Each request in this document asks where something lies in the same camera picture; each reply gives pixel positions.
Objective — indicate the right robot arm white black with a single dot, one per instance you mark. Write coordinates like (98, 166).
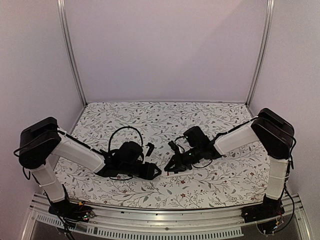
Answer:
(275, 134)

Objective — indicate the floral patterned table mat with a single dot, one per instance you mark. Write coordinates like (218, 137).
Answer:
(243, 175)

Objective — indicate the left aluminium frame post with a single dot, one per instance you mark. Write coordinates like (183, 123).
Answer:
(61, 5)

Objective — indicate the front aluminium rail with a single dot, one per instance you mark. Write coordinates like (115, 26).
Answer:
(127, 223)

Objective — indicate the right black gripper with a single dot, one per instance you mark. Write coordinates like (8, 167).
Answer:
(179, 165)

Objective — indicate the right aluminium frame post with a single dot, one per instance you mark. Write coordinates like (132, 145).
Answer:
(262, 50)

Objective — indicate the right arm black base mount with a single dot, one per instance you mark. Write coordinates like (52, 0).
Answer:
(269, 208)

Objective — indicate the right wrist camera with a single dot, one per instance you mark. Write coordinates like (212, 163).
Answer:
(174, 147)

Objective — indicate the white red remote control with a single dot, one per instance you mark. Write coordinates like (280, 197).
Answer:
(178, 174)

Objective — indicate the aluminium frame post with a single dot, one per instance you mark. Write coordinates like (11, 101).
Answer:
(262, 50)
(61, 5)

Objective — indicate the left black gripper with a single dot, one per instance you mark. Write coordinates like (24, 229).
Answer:
(148, 173)

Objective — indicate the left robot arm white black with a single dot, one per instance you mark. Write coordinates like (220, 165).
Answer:
(45, 138)

